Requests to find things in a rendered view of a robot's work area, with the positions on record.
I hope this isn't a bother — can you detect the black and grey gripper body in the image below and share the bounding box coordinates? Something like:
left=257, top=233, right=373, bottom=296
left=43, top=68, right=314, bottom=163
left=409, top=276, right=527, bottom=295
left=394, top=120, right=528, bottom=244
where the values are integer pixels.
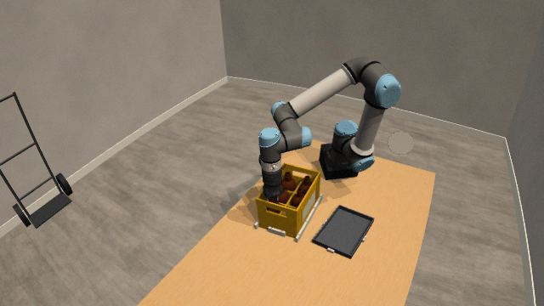
left=258, top=155, right=283, bottom=198

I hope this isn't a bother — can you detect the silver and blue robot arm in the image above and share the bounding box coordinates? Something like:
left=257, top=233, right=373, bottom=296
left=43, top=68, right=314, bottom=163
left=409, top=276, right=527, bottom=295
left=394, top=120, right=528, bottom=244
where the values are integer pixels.
left=258, top=57, right=401, bottom=173

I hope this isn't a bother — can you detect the yellow crate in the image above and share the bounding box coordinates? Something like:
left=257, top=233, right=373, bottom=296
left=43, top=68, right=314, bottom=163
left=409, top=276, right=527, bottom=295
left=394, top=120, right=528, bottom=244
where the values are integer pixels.
left=256, top=166, right=320, bottom=239

